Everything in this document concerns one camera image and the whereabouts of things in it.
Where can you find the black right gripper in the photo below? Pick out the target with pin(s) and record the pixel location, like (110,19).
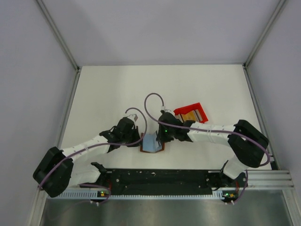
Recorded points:
(161,136)

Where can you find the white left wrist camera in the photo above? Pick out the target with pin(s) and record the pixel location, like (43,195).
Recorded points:
(132,117)

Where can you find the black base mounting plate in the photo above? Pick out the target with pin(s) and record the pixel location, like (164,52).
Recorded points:
(165,181)

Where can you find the steel sheet panel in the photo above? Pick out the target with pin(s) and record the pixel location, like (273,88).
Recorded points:
(255,208)

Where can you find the aluminium frame rail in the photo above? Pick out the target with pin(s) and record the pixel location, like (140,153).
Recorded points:
(59,38)

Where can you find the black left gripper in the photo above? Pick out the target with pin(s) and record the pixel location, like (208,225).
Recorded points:
(135,130)

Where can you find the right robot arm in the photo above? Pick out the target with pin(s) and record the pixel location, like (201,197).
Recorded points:
(248,144)

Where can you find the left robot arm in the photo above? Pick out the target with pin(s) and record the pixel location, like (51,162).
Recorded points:
(61,169)

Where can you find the brown leather card holder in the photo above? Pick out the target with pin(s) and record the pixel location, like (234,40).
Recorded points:
(150,144)

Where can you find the stack of credit cards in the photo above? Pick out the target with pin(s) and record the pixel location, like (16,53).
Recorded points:
(196,112)

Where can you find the red plastic bin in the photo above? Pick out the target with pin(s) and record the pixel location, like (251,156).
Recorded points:
(188,108)

